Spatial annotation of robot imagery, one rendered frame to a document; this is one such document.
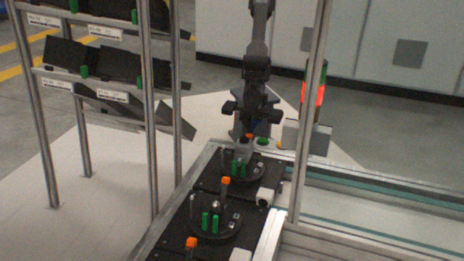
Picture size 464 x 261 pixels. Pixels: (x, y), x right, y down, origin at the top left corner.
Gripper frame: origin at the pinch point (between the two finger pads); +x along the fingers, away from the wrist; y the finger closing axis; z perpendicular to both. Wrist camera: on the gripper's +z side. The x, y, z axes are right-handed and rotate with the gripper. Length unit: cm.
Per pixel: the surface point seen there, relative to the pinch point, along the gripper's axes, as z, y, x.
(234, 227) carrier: -35.6, -5.9, 9.3
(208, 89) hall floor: 238, 99, 113
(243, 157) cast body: -11.5, -1.0, 4.4
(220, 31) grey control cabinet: 296, 108, 78
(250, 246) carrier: -38.2, -11.0, 11.8
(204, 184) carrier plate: -18.4, 8.9, 12.1
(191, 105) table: 48, 40, 24
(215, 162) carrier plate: -5.9, 9.5, 12.2
